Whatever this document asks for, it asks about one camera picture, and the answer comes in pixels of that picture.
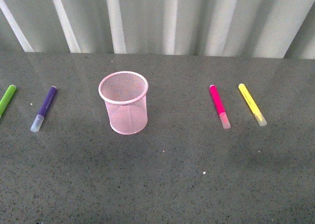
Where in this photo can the pink marker pen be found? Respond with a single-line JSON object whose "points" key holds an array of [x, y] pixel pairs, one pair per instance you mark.
{"points": [[219, 106]]}

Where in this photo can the white pleated curtain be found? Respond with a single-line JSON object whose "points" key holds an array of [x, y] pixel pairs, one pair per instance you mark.
{"points": [[249, 28]]}

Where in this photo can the green marker pen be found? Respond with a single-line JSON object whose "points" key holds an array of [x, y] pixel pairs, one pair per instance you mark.
{"points": [[6, 99]]}

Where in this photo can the yellow marker pen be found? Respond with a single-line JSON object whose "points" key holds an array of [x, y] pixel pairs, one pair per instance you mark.
{"points": [[252, 105]]}

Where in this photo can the pink mesh pen cup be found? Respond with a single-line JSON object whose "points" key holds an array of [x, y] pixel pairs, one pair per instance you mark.
{"points": [[124, 94]]}

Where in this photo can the purple marker pen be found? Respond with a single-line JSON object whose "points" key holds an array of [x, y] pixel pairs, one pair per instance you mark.
{"points": [[42, 113]]}

